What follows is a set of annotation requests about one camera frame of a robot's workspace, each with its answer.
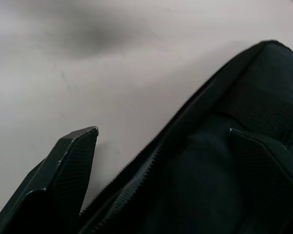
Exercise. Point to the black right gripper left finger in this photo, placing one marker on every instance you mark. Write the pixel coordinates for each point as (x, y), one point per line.
(63, 175)

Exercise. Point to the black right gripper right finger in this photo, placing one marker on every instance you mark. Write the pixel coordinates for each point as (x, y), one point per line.
(266, 180)

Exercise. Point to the black laptop bag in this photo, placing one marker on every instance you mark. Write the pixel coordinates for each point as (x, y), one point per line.
(205, 156)

